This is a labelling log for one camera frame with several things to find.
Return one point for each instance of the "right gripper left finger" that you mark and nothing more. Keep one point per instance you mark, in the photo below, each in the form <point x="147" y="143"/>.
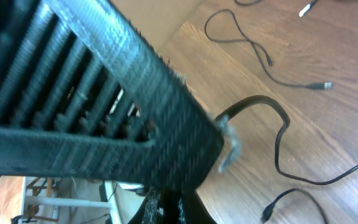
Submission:
<point x="83" y="94"/>

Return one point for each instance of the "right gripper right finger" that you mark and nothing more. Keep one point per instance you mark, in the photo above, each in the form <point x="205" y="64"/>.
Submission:
<point x="171" y="207"/>

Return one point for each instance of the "black cable silver plugs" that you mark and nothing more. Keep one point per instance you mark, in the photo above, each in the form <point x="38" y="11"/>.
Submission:
<point x="300" y="14"/>

